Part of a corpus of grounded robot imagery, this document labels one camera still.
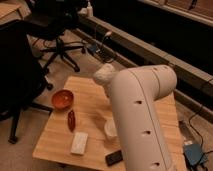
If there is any black office chair near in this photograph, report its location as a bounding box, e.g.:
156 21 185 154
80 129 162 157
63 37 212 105
0 20 53 144

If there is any white spray bottle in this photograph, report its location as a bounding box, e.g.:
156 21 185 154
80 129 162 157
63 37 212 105
87 0 93 17

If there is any black smartphone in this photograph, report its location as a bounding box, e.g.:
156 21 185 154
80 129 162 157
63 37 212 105
105 150 123 166

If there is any orange bowl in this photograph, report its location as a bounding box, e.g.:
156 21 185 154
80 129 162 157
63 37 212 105
51 89 74 110

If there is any red oval object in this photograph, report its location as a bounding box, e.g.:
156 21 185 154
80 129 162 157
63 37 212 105
68 110 76 132

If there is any blue electronics box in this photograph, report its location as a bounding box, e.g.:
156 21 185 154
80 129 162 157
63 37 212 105
183 143 207 166

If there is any wooden desk corner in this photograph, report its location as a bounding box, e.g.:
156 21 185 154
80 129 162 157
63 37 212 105
0 0 23 25

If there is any black office chair far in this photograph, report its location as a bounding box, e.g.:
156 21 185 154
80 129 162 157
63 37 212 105
24 0 87 73

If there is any white rectangular sponge block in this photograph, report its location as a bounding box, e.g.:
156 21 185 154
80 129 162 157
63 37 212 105
71 132 88 155

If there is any power strip with cables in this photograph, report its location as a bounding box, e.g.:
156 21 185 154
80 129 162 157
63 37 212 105
87 31 117 63

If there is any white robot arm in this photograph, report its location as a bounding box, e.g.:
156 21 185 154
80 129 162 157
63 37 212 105
93 64 177 171

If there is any black office chair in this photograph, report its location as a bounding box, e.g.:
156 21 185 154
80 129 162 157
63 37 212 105
0 20 53 144
24 0 87 73

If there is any white paper cup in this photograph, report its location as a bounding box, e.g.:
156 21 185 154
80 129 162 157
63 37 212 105
104 119 117 140

